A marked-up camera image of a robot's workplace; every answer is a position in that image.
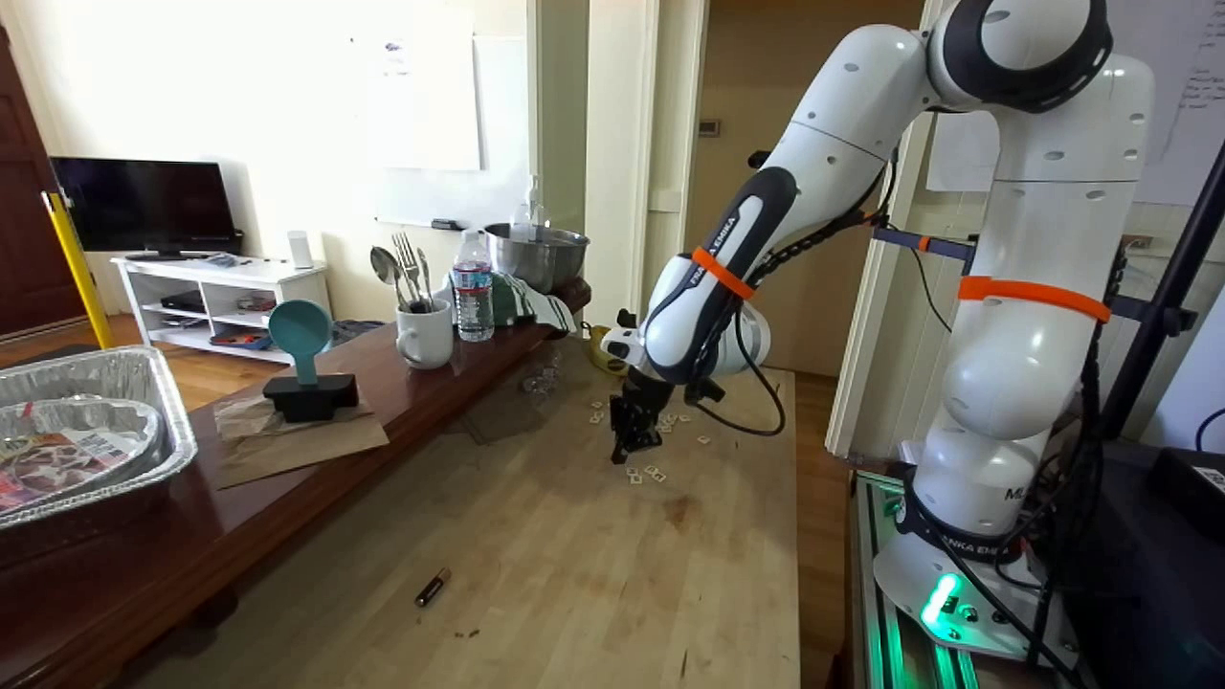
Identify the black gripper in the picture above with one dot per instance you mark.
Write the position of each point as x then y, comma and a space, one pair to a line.
636, 413

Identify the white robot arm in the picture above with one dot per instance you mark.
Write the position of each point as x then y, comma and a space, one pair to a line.
1071, 111

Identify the yellow black hand tool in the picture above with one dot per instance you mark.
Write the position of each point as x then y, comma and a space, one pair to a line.
596, 351

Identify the green striped white towel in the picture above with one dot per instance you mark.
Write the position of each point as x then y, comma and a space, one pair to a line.
523, 304

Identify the large steel mixing bowl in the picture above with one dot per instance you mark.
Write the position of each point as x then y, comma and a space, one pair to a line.
537, 252

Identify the clear plastic water bottle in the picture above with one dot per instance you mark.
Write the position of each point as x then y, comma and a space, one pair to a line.
474, 287

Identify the white ceramic mug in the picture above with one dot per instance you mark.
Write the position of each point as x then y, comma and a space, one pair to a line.
425, 334

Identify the small black marker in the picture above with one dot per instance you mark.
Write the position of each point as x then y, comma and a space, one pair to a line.
429, 592

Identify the teal scoop on black base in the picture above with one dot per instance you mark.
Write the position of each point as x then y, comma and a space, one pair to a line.
305, 329

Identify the brown cardboard sheet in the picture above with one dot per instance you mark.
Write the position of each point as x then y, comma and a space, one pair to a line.
257, 441

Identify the white tv shelf unit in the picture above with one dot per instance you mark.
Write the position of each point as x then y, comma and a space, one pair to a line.
216, 306

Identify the black flat screen television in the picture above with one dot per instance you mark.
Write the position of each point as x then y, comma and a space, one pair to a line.
147, 203

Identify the aluminium foil tray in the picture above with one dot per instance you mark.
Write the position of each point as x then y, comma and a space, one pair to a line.
88, 427

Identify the dark wooden side table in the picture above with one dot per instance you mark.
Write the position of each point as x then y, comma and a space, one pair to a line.
83, 593

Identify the yellow stick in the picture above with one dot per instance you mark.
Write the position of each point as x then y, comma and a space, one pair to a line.
77, 269

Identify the robot base plate green light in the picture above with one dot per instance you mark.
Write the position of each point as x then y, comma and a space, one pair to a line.
978, 605

